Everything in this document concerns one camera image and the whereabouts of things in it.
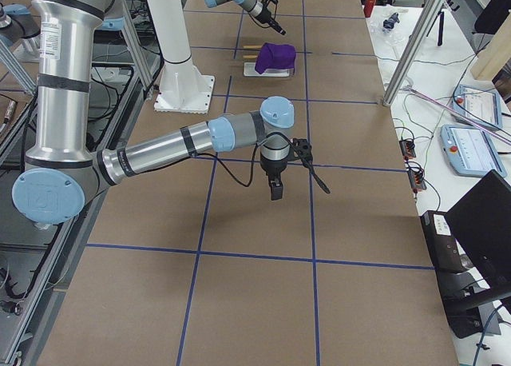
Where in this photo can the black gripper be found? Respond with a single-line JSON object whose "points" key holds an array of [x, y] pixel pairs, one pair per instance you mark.
{"points": [[265, 17], [273, 168]]}

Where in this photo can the purple towel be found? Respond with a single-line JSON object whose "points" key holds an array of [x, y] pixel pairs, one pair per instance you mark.
{"points": [[275, 57]]}

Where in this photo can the white rack base tray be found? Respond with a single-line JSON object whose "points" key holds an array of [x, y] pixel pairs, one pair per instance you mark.
{"points": [[250, 71]]}

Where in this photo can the folded dark blue umbrella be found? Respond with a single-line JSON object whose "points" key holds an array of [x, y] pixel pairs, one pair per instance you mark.
{"points": [[390, 23]]}

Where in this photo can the blue teach pendant near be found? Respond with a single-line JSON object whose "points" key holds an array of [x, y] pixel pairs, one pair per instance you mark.
{"points": [[470, 151]]}

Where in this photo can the blue teach pendant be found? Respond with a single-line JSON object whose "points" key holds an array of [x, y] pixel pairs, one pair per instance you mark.
{"points": [[470, 151], [481, 106]]}

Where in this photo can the black monitor on stand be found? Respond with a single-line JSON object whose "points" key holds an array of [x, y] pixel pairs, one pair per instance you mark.
{"points": [[469, 247]]}

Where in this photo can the blue teach pendant far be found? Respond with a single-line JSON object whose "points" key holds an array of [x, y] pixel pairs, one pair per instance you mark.
{"points": [[481, 106]]}

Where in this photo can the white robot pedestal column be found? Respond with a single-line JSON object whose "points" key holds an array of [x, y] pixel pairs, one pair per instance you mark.
{"points": [[182, 88]]}

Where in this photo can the aluminium frame post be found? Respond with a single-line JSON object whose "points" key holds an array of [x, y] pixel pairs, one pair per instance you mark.
{"points": [[424, 23]]}

